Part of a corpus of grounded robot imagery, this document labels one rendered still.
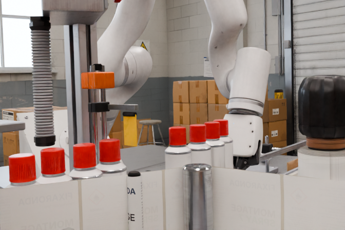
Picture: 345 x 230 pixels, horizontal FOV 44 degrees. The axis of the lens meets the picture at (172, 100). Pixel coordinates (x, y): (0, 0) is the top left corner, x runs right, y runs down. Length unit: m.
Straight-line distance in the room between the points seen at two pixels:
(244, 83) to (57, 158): 0.54
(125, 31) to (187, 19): 6.15
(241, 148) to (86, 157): 0.45
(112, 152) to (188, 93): 4.18
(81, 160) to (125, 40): 0.65
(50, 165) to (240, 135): 0.51
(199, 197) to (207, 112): 4.13
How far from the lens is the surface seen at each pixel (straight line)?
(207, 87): 4.63
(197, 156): 0.85
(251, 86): 1.02
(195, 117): 4.79
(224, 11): 1.03
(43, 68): 0.72
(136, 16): 1.23
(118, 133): 4.46
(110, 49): 1.26
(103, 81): 0.77
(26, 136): 1.55
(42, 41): 0.73
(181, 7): 7.50
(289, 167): 1.61
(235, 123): 1.01
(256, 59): 1.04
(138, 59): 1.34
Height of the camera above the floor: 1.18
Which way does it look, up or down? 3 degrees down
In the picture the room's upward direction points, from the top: 2 degrees counter-clockwise
